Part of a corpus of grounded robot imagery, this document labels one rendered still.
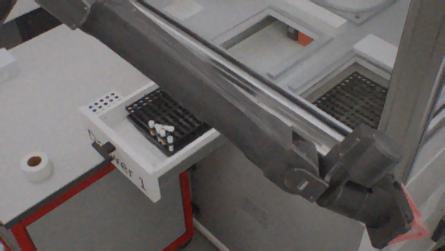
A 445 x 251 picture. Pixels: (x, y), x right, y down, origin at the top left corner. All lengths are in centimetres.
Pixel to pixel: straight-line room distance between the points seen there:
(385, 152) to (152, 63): 32
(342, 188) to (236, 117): 17
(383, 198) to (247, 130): 23
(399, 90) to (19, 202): 93
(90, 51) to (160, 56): 114
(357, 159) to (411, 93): 28
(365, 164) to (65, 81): 116
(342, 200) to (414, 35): 32
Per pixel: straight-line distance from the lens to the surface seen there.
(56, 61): 179
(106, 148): 125
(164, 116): 132
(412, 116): 101
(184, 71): 67
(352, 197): 75
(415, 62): 94
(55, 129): 156
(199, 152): 128
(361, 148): 72
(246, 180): 158
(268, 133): 69
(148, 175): 118
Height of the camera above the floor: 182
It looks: 46 degrees down
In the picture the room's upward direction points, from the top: 2 degrees counter-clockwise
